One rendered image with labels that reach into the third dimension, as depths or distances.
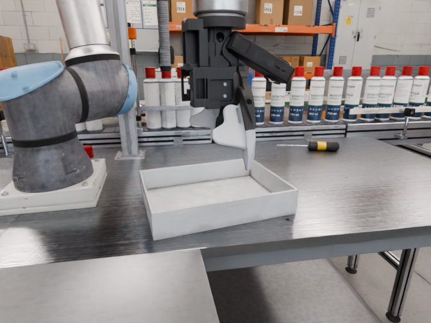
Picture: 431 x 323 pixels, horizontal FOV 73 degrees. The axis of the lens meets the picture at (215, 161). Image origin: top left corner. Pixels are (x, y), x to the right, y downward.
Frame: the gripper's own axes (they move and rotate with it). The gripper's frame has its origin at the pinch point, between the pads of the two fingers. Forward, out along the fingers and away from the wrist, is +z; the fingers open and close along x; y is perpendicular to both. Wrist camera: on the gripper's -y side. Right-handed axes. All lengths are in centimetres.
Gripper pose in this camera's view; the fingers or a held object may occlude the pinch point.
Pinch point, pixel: (231, 155)
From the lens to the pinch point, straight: 47.5
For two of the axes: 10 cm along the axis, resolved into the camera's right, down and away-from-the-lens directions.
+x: 3.4, 3.1, -8.9
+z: 0.0, 9.4, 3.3
